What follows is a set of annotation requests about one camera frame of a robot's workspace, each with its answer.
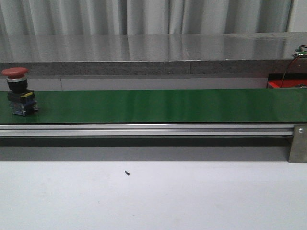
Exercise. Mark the white curtain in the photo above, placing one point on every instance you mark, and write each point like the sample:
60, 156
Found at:
151, 17

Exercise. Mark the red push button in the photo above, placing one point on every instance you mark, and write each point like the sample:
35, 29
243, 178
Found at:
22, 101

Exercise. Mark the grey stone counter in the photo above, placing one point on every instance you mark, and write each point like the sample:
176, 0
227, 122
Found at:
255, 53

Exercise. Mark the aluminium conveyor frame rail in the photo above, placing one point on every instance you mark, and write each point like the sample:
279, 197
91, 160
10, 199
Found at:
152, 130

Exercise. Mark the small green circuit board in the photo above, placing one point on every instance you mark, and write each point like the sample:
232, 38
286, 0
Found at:
301, 51

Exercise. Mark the green conveyor belt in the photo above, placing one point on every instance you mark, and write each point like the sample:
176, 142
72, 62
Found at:
286, 105

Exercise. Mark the red plastic tray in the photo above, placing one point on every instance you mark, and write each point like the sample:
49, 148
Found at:
291, 80

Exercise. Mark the steel conveyor support bracket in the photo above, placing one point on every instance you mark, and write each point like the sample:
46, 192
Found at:
298, 151

